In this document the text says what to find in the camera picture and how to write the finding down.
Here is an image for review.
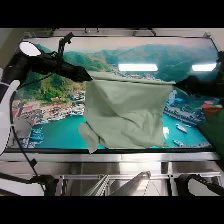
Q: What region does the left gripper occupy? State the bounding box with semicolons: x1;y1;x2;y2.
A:
57;61;94;83

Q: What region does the pale green T-shirt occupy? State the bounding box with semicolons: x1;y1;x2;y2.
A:
77;70;176;155

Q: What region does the red garment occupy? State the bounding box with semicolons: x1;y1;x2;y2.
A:
201;102;224;117

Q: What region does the dark green garment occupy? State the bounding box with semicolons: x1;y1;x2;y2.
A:
196;109;224;162

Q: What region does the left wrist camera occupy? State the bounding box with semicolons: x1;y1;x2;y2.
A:
56;31;75;65

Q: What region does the black cable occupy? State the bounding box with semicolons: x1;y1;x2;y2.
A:
9;89;46;193

